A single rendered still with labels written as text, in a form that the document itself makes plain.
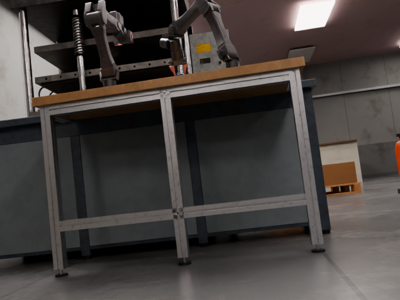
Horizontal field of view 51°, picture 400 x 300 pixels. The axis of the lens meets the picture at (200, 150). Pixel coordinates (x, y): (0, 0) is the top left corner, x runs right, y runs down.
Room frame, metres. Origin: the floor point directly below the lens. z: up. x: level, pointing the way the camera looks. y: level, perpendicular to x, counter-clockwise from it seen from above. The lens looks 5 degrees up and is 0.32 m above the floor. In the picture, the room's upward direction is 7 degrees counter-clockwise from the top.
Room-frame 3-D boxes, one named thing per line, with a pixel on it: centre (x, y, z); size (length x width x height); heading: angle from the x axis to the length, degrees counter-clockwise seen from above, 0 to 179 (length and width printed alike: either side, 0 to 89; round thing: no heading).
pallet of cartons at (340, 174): (5.68, -1.39, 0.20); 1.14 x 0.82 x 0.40; 91
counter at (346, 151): (10.21, -3.05, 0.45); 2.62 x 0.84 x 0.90; 173
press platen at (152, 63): (3.50, 0.62, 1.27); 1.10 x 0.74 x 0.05; 86
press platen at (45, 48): (3.51, 0.62, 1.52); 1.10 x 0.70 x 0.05; 86
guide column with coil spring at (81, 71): (3.12, 0.82, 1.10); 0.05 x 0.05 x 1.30
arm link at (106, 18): (2.03, 0.40, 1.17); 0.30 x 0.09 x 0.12; 173
